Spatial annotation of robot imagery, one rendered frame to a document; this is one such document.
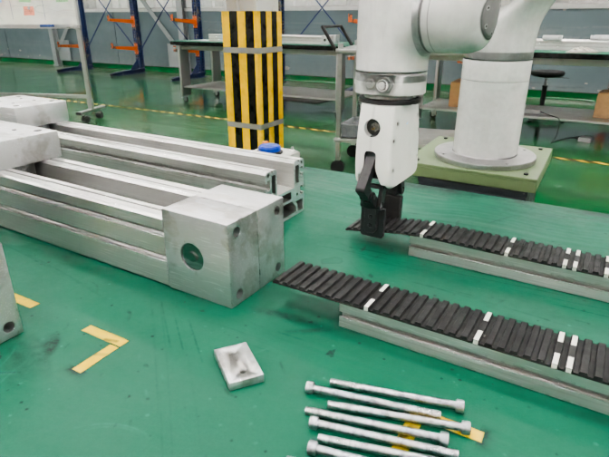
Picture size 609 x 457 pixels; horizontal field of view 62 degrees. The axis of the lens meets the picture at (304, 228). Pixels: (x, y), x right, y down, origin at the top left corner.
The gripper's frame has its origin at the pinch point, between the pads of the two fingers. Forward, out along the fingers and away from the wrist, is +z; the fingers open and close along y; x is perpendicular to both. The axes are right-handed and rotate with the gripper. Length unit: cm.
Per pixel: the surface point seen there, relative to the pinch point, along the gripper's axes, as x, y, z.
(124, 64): 909, 728, 70
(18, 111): 72, -4, -8
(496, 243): -14.7, 0.2, 0.6
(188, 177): 29.8, -4.7, -1.9
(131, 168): 42.3, -4.7, -1.4
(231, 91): 225, 248, 26
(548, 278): -21.1, -2.0, 2.7
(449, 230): -8.8, 0.9, 0.6
